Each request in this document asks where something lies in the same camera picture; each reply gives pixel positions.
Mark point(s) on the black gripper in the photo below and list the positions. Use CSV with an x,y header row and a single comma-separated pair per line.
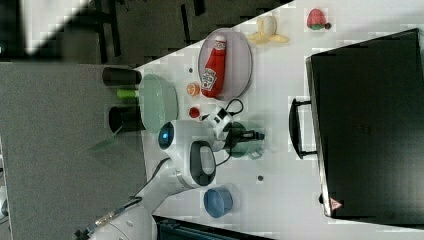
x,y
237,136

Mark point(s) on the green mug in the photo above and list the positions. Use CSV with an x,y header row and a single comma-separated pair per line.
x,y
253,149

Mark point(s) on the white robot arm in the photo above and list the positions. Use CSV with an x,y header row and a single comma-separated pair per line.
x,y
190,146

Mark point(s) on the red ketchup bottle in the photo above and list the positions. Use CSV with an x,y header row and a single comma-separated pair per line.
x,y
212,79

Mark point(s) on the small red strawberry toy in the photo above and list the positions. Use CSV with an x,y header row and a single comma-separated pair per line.
x,y
194,112

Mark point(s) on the blue bowl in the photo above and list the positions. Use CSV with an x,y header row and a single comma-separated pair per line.
x,y
218,201

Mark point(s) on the grey plate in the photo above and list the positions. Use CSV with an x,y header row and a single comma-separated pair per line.
x,y
238,66

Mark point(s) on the orange slice toy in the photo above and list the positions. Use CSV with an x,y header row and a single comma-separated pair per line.
x,y
193,89

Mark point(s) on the black toaster oven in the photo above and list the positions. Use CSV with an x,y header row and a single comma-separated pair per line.
x,y
367,110

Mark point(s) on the green colander basket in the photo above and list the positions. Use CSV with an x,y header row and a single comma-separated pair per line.
x,y
157,101

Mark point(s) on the peeled banana toy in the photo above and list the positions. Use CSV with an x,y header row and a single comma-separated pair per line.
x,y
266,32

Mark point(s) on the large red strawberry toy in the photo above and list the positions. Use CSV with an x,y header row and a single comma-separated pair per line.
x,y
316,20

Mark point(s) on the black cylinder cup lower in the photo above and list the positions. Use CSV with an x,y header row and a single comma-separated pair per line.
x,y
125,119

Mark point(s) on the black cylinder cup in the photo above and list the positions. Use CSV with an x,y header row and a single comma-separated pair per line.
x,y
125,119
120,77

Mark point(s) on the green cylinder object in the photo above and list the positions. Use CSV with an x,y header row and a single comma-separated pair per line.
x,y
127,93

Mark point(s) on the black cylinder cup upper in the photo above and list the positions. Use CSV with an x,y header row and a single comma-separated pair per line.
x,y
120,77

